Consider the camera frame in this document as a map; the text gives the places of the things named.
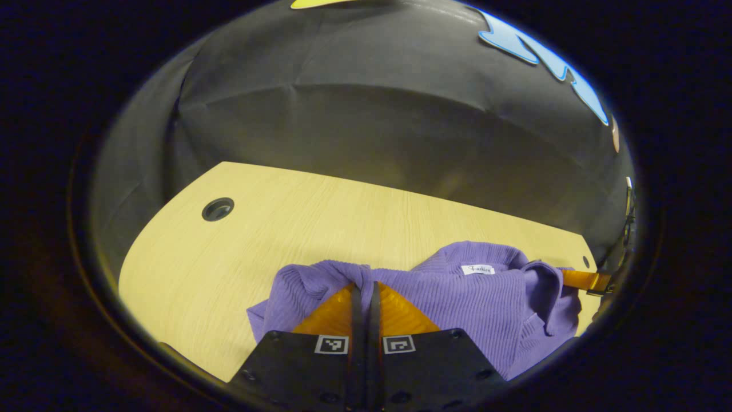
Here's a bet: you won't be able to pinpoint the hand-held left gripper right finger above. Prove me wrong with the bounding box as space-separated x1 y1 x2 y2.
368 280 508 412

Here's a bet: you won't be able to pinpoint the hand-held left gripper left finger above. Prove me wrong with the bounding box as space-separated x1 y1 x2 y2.
228 282 367 412

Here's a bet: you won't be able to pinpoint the purple button shirt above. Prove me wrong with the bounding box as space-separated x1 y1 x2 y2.
247 240 583 381

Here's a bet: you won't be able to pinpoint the black backdrop cloth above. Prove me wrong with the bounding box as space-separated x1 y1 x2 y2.
90 0 636 275

